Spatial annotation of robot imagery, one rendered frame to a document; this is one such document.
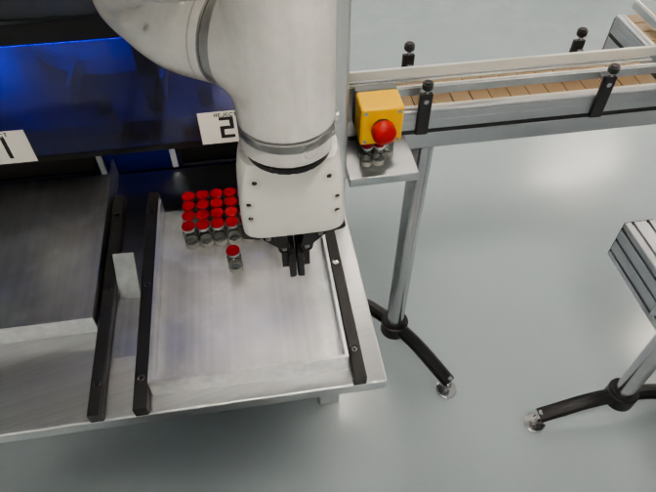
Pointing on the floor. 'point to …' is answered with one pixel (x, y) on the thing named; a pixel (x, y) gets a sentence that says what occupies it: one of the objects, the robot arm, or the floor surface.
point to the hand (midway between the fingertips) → (295, 255)
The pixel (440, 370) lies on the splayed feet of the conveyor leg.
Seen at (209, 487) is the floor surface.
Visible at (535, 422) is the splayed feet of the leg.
